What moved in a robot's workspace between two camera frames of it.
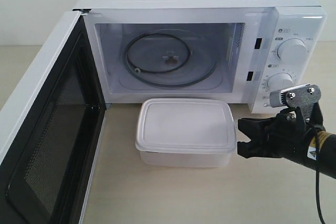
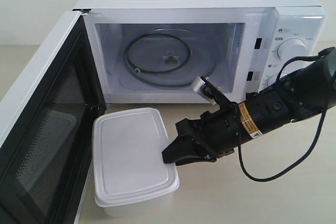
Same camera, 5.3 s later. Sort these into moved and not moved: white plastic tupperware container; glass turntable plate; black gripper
Moved: black gripper; white plastic tupperware container
Not moved: glass turntable plate
